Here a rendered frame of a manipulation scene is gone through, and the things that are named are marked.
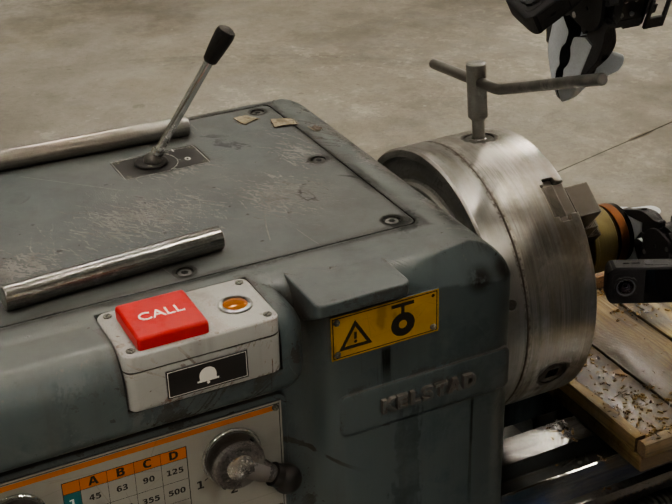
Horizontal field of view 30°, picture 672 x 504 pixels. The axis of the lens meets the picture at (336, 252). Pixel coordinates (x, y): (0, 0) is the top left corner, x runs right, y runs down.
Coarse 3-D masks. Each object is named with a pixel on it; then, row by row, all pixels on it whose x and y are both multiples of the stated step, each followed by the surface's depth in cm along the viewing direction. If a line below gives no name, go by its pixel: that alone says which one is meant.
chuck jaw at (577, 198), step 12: (552, 192) 134; (564, 192) 134; (576, 192) 136; (588, 192) 137; (552, 204) 133; (564, 204) 133; (576, 204) 135; (588, 204) 136; (564, 216) 133; (588, 216) 136; (588, 228) 140; (588, 240) 144
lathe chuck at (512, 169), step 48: (480, 144) 137; (528, 144) 137; (528, 192) 132; (528, 240) 130; (576, 240) 132; (528, 288) 129; (576, 288) 132; (528, 336) 131; (576, 336) 134; (528, 384) 136
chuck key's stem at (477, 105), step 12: (480, 60) 136; (468, 72) 136; (480, 72) 135; (468, 84) 136; (468, 96) 137; (480, 96) 136; (468, 108) 137; (480, 108) 137; (480, 120) 138; (480, 132) 138
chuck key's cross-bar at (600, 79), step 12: (432, 60) 144; (444, 72) 142; (456, 72) 139; (480, 84) 135; (492, 84) 133; (504, 84) 131; (516, 84) 128; (528, 84) 126; (540, 84) 124; (552, 84) 122; (564, 84) 120; (576, 84) 118; (588, 84) 116; (600, 84) 115
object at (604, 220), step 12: (600, 204) 151; (612, 204) 151; (600, 216) 148; (612, 216) 149; (624, 216) 149; (600, 228) 147; (612, 228) 147; (624, 228) 148; (600, 240) 146; (612, 240) 147; (624, 240) 148; (600, 252) 147; (612, 252) 148; (624, 252) 149; (600, 264) 148
